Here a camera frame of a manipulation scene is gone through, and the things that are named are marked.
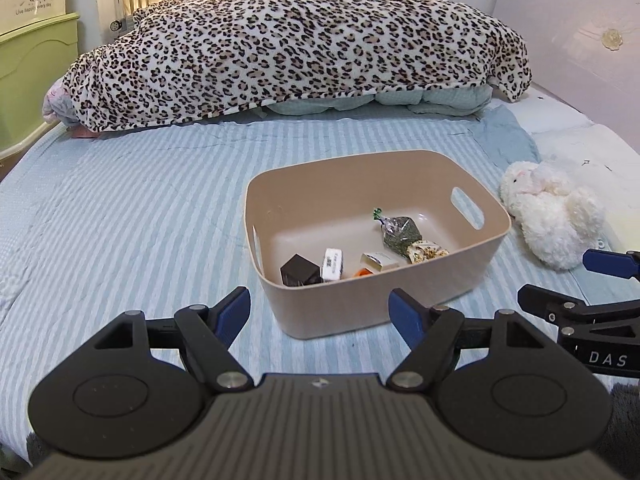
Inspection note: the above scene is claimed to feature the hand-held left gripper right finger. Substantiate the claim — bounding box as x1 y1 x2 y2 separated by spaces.
387 287 558 392

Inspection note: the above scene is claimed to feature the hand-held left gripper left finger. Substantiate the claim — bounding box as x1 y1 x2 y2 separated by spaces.
80 286 254 394

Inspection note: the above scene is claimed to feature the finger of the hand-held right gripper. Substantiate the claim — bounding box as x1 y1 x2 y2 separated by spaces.
517 284 640 336
582 248 640 281

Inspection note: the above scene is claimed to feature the beige plastic storage bin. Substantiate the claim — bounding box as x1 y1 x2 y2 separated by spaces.
245 150 512 340

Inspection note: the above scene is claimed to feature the white slim box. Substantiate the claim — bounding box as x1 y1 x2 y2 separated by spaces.
360 251 402 275

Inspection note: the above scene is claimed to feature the black square box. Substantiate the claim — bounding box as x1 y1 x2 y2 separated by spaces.
280 254 323 287

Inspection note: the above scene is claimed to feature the clear bag of dried herbs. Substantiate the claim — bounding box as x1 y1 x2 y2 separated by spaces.
372 207 423 262

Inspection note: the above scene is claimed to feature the blue white patterned box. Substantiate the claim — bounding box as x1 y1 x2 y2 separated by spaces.
321 247 344 282

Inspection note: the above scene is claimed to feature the person's right forearm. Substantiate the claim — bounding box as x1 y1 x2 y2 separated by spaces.
597 382 640 466

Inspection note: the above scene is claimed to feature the white plush toy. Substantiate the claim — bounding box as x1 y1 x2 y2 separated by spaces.
500 161 608 271

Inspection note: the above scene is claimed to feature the blue striped bedsheet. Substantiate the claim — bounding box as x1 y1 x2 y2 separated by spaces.
0 97 640 463

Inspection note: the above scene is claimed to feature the teal quilted comforter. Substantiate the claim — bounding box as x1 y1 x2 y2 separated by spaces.
257 84 493 118

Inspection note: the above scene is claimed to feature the white headboard with flower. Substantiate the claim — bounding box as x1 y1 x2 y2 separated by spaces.
492 0 640 153

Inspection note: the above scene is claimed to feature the pink cloth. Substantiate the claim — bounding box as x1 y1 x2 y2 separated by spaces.
42 82 101 140

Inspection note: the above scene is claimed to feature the leopard print blanket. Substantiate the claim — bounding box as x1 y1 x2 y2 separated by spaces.
44 0 532 133

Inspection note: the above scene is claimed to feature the green wooden cabinet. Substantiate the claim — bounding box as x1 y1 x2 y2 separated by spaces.
0 12 81 158

